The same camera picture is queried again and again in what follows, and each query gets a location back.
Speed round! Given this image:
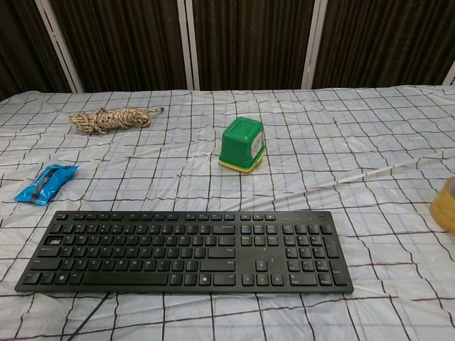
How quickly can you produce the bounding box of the black computer keyboard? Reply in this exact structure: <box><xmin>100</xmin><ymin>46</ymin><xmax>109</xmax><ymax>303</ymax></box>
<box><xmin>14</xmin><ymin>210</ymin><xmax>355</xmax><ymax>296</ymax></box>

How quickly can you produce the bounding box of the green and yellow plastic container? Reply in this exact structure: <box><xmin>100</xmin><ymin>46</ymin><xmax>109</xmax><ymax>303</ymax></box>
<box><xmin>218</xmin><ymin>117</ymin><xmax>266</xmax><ymax>174</ymax></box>

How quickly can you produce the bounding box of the white grid-pattern tablecloth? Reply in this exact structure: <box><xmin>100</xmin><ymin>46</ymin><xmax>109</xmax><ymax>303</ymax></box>
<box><xmin>0</xmin><ymin>84</ymin><xmax>455</xmax><ymax>341</ymax></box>

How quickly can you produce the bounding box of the blue snack packet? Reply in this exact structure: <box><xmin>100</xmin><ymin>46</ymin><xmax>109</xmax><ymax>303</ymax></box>
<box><xmin>14</xmin><ymin>163</ymin><xmax>79</xmax><ymax>207</ymax></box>

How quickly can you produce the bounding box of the yellow tape roll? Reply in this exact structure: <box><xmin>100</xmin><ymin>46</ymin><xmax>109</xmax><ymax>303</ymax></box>
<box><xmin>430</xmin><ymin>177</ymin><xmax>455</xmax><ymax>233</ymax></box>

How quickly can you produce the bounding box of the beige braided rope bundle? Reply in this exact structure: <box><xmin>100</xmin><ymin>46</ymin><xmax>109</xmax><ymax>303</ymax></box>
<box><xmin>68</xmin><ymin>107</ymin><xmax>165</xmax><ymax>136</ymax></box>

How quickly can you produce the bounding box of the dark folding screen with white frame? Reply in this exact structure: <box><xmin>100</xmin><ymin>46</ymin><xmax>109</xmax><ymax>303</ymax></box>
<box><xmin>0</xmin><ymin>0</ymin><xmax>455</xmax><ymax>102</ymax></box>

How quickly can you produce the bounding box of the black cable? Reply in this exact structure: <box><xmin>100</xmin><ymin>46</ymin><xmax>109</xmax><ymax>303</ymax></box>
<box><xmin>64</xmin><ymin>291</ymin><xmax>111</xmax><ymax>341</ymax></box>

